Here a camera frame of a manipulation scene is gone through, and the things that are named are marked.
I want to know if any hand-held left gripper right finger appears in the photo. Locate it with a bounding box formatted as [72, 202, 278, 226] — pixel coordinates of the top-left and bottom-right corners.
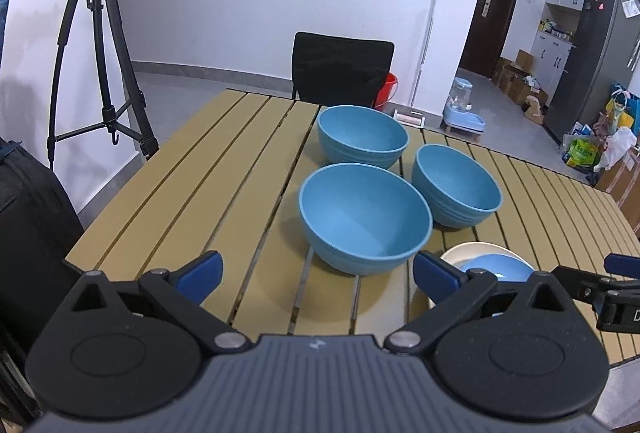
[382, 249, 571, 356]

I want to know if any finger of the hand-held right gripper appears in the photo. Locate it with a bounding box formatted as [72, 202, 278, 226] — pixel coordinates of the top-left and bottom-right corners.
[603, 254, 640, 275]
[551, 265, 640, 302]

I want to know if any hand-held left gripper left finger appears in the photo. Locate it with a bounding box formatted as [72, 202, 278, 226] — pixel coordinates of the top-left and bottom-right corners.
[67, 249, 253, 356]

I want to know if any cream plate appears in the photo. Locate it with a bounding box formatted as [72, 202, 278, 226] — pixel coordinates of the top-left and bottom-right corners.
[425, 240, 526, 311]

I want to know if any blue plate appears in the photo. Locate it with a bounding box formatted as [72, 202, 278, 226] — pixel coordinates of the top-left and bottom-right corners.
[459, 254, 536, 319]

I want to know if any blue bowl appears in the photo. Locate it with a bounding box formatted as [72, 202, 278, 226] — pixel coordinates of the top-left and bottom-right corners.
[411, 144, 502, 229]
[317, 105, 411, 170]
[298, 163, 433, 276]

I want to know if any large cardboard box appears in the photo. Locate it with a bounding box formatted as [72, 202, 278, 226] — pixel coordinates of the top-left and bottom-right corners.
[595, 148, 640, 234]

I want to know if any green plastic bag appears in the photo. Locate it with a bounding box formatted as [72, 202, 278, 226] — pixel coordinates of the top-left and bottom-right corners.
[567, 138, 601, 168]

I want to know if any white plastic bag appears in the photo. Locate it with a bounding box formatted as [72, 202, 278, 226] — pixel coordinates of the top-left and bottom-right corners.
[595, 125, 640, 171]

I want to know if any blue shopping bag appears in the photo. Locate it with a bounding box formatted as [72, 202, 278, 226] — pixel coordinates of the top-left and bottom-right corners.
[606, 83, 640, 134]

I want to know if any white sponge mop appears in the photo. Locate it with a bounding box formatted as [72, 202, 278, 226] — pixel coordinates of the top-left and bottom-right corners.
[394, 0, 441, 128]

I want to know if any blue pet water feeder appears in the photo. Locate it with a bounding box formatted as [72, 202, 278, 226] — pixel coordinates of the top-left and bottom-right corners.
[442, 77, 487, 136]

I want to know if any black fabric bag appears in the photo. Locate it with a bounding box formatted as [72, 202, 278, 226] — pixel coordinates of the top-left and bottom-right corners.
[0, 138, 86, 364]

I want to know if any red plastic bucket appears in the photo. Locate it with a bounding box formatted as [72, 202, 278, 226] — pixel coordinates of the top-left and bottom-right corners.
[372, 73, 399, 110]

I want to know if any grey refrigerator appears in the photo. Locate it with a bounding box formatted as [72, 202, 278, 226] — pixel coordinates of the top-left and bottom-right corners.
[544, 0, 640, 144]

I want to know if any low cardboard box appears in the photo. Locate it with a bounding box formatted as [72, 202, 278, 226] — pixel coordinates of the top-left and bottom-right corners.
[492, 57, 549, 106]

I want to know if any white floor cabinet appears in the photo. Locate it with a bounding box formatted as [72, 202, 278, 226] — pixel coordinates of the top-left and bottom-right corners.
[531, 30, 576, 86]

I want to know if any black folding chair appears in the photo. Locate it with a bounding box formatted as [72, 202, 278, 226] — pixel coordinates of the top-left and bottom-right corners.
[291, 31, 396, 108]

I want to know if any dark brown door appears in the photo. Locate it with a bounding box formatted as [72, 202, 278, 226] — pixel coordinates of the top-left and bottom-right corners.
[459, 0, 528, 78]

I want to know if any black camera tripod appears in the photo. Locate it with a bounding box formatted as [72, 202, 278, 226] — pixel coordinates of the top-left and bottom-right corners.
[47, 0, 161, 164]

